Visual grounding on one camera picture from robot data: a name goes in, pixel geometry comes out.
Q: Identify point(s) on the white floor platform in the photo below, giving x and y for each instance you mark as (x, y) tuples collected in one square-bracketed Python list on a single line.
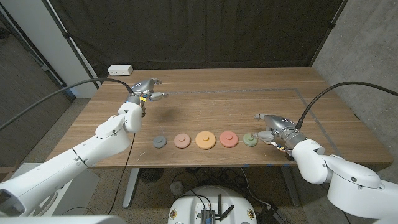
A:
[(84, 189)]

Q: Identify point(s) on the dusty pink toy disc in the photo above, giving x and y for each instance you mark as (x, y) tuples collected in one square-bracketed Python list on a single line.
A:
[(182, 140)]

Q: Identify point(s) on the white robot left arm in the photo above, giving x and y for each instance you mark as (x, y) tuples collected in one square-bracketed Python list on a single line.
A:
[(62, 165)]

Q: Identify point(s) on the black backdrop stand pole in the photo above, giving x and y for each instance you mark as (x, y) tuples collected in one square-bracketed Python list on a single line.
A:
[(332, 25), (66, 35)]

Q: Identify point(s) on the black backdrop curtain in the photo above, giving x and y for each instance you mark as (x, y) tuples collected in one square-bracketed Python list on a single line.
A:
[(199, 31)]

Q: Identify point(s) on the small black floor fan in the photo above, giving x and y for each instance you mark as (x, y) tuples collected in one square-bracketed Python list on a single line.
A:
[(150, 175)]

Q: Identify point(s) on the black power adapter box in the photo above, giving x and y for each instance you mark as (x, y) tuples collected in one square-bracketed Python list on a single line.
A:
[(270, 215)]

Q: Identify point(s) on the white power strip box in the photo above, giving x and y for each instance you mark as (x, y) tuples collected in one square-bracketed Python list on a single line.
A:
[(120, 69)]

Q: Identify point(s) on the grey router with black antennas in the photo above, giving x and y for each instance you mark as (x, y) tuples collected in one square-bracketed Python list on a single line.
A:
[(207, 216)]

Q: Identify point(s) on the grey table leg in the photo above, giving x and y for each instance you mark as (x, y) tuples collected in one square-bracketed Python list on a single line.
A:
[(289, 193)]

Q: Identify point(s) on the green toy disc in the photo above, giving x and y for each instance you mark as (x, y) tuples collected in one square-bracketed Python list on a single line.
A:
[(248, 140)]

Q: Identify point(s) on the round grey floor object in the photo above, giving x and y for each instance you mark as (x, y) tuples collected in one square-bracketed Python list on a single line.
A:
[(177, 188)]

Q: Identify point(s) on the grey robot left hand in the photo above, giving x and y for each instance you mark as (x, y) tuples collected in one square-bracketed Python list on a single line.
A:
[(141, 88)]

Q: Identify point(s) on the white table leg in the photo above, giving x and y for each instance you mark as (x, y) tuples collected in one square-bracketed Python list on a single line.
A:
[(130, 189)]

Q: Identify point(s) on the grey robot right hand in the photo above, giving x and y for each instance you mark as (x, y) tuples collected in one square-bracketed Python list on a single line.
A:
[(281, 127)]

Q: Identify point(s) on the orange toy disc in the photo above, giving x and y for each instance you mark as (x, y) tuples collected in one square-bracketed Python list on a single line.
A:
[(205, 140)]

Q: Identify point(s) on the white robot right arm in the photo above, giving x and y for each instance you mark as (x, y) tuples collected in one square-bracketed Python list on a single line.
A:
[(351, 183)]

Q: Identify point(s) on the coral red toy disc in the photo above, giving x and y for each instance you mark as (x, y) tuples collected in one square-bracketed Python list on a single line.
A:
[(229, 139)]

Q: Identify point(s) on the white robot torso edge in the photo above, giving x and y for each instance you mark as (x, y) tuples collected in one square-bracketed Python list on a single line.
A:
[(62, 221)]

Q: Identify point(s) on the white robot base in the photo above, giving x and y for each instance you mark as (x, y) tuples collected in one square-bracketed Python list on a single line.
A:
[(192, 205)]

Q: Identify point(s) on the grey tape outline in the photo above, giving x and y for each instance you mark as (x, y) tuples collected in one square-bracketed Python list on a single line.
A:
[(217, 91)]

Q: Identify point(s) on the grey toy disc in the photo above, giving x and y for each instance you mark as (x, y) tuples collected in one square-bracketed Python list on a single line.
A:
[(160, 141)]

